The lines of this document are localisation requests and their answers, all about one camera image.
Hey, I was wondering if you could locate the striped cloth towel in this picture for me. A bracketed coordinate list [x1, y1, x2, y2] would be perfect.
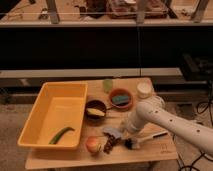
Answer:
[102, 127, 122, 139]

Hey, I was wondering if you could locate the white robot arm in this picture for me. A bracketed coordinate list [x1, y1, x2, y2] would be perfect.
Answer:
[125, 96, 213, 157]

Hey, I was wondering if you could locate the yellow plastic tray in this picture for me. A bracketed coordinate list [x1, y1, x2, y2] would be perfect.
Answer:
[18, 82, 88, 150]

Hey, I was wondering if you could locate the translucent green cup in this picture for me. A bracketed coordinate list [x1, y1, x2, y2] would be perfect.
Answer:
[103, 79, 113, 93]

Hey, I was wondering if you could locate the teal sponge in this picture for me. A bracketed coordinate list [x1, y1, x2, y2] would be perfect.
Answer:
[111, 95, 129, 105]

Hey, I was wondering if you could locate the terracotta orange bowl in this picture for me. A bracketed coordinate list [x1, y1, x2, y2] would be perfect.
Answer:
[108, 88, 133, 110]

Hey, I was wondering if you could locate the yellow banana piece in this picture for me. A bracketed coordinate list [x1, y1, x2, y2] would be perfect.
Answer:
[86, 108, 105, 117]

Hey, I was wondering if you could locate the dark brown bowl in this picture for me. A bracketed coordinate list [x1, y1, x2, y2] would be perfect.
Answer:
[85, 100, 107, 121]

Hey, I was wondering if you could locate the white cup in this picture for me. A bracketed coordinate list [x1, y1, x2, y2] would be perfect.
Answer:
[137, 83, 152, 98]

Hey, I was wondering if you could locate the wooden table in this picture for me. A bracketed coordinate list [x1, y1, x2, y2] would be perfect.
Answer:
[25, 78, 177, 171]

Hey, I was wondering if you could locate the dark grape bunch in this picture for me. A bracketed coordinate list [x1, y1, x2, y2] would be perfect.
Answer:
[104, 135, 117, 154]

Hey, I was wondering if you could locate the red yellow apple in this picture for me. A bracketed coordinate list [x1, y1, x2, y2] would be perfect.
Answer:
[86, 136, 101, 154]

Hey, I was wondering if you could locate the green chili pepper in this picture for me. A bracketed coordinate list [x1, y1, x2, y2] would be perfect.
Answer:
[49, 127, 75, 144]

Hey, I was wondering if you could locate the black cable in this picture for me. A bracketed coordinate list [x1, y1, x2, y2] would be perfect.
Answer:
[174, 79, 213, 171]

